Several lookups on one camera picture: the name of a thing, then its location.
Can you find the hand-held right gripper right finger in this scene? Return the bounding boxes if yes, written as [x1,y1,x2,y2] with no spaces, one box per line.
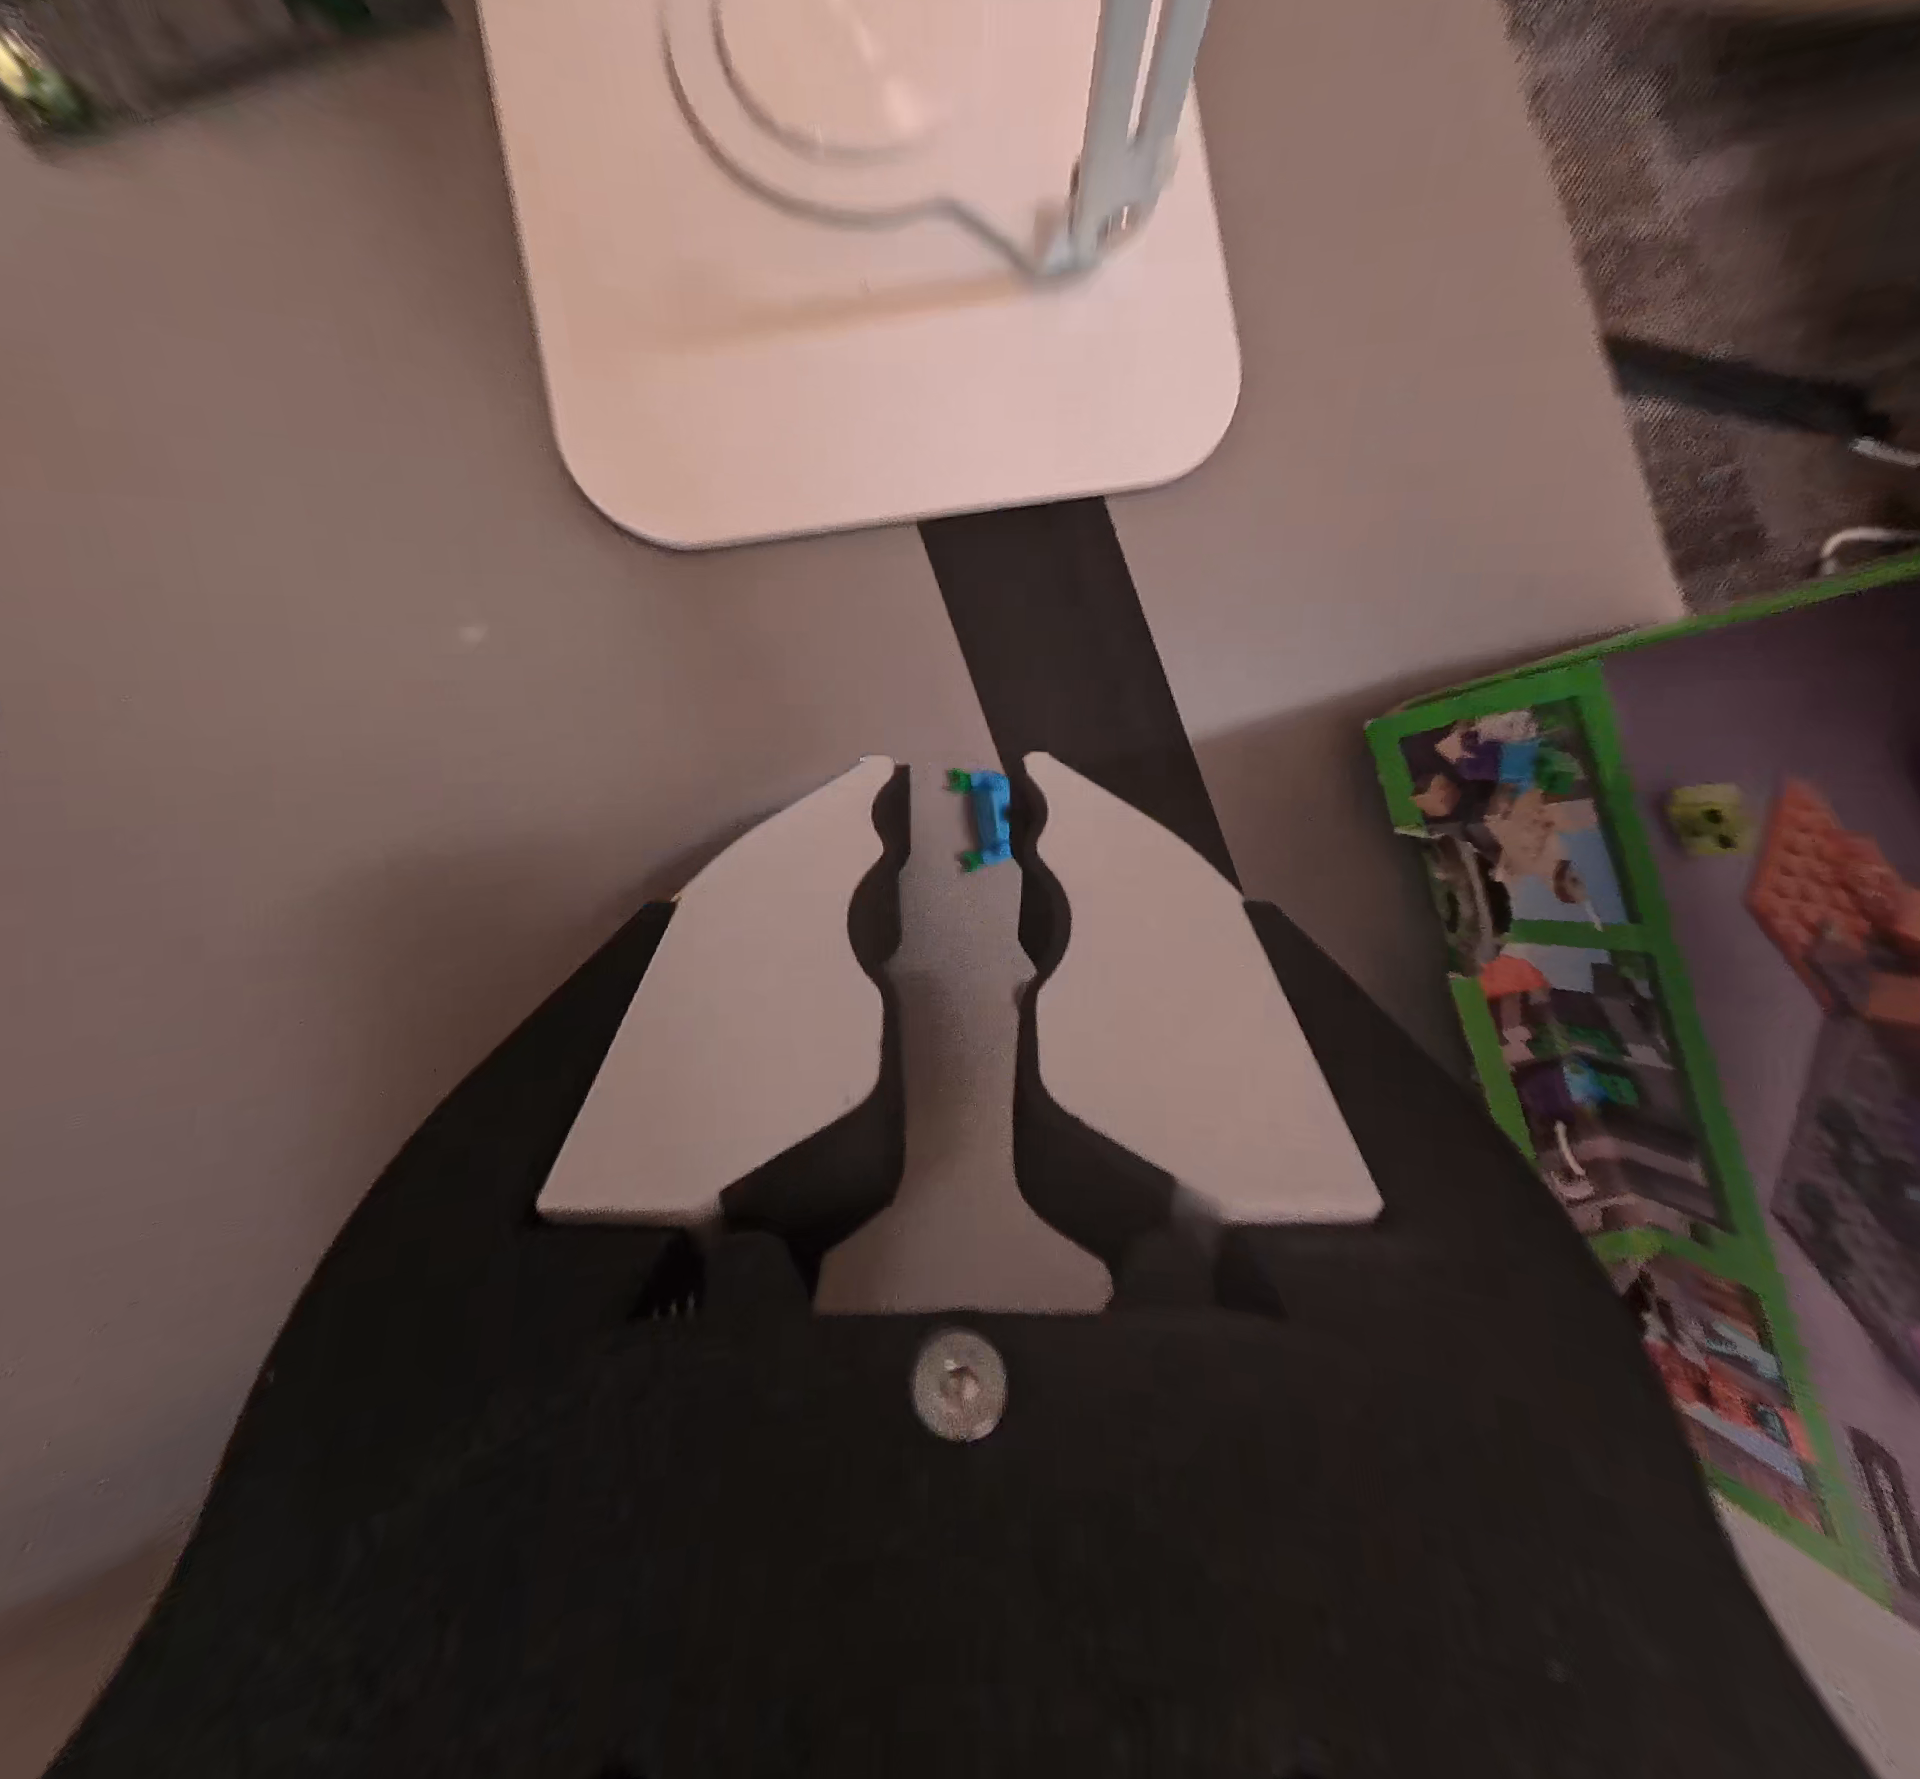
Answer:
[1013,753,1386,1301]

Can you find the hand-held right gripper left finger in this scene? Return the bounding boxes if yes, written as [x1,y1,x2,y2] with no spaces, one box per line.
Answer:
[536,756,911,1310]

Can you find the blue toy figure torso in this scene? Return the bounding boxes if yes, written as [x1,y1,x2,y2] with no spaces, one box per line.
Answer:
[944,765,1016,876]

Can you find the grey desk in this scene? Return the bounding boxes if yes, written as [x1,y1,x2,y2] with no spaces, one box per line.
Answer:
[0,0,1920,1779]

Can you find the green toy box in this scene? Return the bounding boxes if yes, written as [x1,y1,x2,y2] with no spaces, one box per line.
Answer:
[1364,552,1920,1616]

